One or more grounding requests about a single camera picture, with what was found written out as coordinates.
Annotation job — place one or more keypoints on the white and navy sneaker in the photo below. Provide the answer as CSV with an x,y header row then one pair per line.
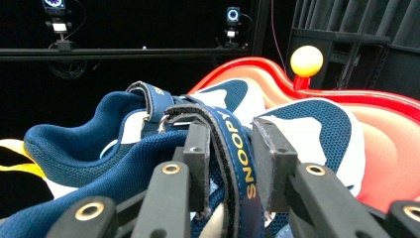
x,y
66,142
317,132

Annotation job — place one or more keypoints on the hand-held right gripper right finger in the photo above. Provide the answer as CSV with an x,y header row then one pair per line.
x,y
274,165

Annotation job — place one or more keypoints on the grey curtain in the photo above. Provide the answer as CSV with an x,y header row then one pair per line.
x,y
363,16

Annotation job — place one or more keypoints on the black vertical metal post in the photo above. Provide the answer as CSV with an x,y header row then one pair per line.
x,y
261,26

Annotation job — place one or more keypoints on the red and black shoe rack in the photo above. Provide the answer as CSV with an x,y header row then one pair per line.
x,y
389,142

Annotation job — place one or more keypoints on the black horizontal metal bar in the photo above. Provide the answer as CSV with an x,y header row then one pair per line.
x,y
125,54

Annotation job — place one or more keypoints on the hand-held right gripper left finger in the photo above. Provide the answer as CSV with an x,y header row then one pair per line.
x,y
196,158

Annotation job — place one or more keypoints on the black metal rack frame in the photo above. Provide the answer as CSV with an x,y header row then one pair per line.
x,y
360,59

